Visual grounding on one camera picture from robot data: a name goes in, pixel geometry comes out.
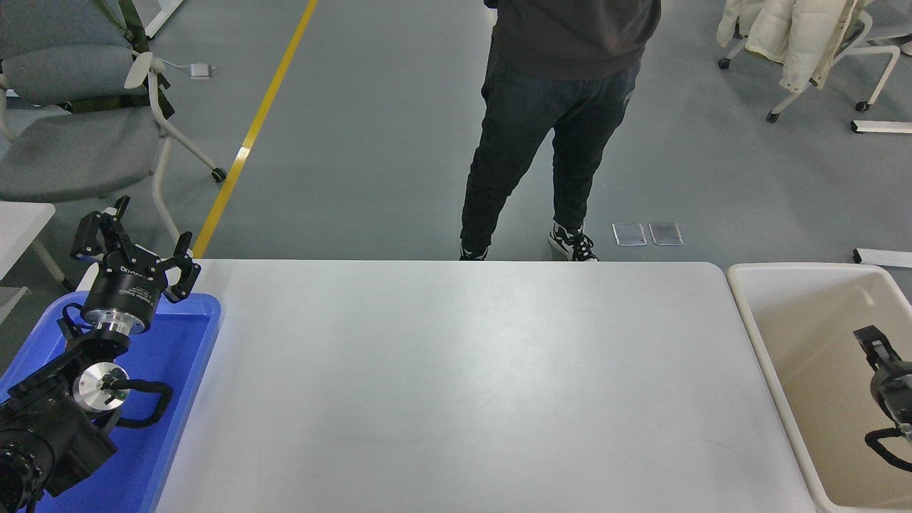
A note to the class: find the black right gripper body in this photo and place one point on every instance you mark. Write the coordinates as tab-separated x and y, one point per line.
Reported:
896	392

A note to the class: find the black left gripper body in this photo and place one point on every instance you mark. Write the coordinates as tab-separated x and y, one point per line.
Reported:
125	292

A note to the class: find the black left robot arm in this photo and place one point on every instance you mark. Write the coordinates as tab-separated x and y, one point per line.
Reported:
43	434

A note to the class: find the large pale plastic bin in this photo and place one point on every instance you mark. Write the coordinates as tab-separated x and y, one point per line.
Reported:
805	342

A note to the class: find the white side table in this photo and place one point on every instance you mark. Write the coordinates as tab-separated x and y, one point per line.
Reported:
21	231

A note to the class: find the white metal floor bar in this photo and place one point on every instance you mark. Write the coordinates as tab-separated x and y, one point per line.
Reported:
883	258
883	127

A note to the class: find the grey office chair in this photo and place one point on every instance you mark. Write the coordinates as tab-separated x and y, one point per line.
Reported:
71	153

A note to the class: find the blue plastic tray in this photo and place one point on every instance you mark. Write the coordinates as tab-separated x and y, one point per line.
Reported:
178	399

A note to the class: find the white table leg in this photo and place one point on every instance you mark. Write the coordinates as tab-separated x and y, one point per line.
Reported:
164	16

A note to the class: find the silver floor plate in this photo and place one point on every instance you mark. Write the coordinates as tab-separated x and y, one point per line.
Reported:
630	234
666	233

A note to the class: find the cream padded coat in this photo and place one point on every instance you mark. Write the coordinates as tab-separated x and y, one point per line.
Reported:
791	35

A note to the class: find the grey seat white chair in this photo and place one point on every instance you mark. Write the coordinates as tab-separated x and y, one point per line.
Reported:
894	18

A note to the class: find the person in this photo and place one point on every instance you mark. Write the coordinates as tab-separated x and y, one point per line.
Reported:
563	85

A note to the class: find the white frame chair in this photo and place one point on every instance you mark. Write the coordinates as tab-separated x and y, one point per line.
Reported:
882	53

